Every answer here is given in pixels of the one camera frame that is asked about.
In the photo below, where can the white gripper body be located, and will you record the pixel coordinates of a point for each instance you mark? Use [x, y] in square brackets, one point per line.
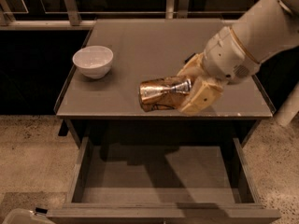
[226, 56]

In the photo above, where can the metal window railing frame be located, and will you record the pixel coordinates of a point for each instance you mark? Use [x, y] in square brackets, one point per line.
[81, 14]

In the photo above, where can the dark blue snack packet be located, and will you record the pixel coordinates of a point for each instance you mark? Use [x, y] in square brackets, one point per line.
[186, 61]

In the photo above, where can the grey cabinet with top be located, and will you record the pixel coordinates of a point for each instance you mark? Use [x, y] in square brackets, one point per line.
[145, 50]

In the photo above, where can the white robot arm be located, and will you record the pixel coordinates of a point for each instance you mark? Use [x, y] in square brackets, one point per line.
[266, 29]

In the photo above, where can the white robot base corner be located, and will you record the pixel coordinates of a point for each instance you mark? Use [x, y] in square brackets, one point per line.
[24, 216]

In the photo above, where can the white ceramic bowl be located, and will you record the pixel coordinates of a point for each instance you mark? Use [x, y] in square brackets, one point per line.
[93, 61]

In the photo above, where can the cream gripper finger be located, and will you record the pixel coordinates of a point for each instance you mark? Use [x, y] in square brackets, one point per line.
[193, 66]
[204, 93]

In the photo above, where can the open grey top drawer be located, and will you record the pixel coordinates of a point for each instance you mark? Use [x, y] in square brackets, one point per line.
[162, 185]

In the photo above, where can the orange soda can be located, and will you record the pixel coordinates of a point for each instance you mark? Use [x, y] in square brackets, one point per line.
[164, 93]

